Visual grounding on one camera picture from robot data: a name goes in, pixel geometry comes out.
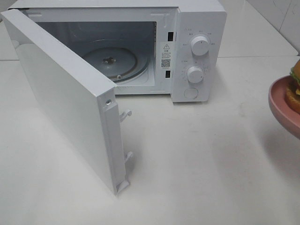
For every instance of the glass microwave turntable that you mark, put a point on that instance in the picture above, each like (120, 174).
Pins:
(119, 60)

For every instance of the white microwave oven body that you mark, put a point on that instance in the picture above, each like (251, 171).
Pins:
(167, 25)

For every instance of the white timer knob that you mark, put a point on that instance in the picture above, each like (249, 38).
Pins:
(195, 74)

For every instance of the burger with lettuce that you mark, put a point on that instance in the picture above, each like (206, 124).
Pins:
(292, 93)

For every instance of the pink round plate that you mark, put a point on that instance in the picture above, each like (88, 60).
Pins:
(286, 116)

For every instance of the upper white power knob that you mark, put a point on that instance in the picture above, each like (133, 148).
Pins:
(200, 44)

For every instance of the round white door button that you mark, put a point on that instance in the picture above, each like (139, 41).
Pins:
(191, 93)

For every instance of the white microwave door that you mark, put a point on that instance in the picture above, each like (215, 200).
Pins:
(77, 98)

